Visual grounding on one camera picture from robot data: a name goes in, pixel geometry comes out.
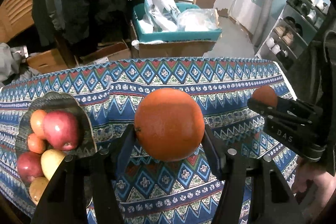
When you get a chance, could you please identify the clear plastic bag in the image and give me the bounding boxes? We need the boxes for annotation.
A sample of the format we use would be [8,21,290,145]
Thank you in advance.
[177,9,221,32]

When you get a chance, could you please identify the grey shoe rack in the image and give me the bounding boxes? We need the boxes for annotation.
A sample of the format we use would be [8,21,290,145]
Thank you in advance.
[256,0,329,71]

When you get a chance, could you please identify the large orange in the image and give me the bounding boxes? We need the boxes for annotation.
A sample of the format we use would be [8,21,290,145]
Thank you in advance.
[134,88,205,162]

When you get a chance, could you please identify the yellow pear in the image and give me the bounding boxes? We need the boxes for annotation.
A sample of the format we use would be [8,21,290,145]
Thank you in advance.
[29,177,49,205]

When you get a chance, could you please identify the flat cardboard box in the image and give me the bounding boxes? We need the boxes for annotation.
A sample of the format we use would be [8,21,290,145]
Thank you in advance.
[27,41,131,73]

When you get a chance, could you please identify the blue patterned tablecloth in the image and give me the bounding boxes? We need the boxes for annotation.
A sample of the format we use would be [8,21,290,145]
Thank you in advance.
[1,57,297,223]

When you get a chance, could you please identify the tiny orange in bowl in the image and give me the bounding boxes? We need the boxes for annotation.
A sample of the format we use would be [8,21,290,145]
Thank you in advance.
[27,133,46,154]

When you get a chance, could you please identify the teal storage bin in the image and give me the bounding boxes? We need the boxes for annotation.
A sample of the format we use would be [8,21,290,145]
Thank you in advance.
[132,3,222,43]

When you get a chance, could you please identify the wooden louvered door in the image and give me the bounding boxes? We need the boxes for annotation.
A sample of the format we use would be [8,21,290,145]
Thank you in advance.
[1,0,34,43]

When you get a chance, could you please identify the dark fruit bowl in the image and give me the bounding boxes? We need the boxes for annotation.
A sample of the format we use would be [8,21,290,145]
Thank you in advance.
[15,92,97,205]

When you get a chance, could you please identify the brown cardboard box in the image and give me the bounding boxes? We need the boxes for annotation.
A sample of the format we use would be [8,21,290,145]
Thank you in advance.
[130,22,216,59]

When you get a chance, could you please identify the small orange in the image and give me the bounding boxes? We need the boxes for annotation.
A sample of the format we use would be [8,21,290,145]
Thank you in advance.
[252,86,278,107]
[30,110,47,140]

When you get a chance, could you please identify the yellow apple in bowl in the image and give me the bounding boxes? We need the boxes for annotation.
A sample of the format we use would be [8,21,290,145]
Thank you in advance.
[41,149,67,180]

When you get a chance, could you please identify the grey clothes pile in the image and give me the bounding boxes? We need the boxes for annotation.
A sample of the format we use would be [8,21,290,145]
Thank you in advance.
[0,43,40,88]

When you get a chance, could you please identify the person right hand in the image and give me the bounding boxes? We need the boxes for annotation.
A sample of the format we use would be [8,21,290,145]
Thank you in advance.
[291,157,335,206]

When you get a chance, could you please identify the large red apple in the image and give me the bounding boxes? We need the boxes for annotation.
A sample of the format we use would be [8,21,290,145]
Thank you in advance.
[43,110,80,151]

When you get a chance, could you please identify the small orange in bowl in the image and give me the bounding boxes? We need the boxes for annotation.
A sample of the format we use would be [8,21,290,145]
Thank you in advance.
[30,110,47,140]

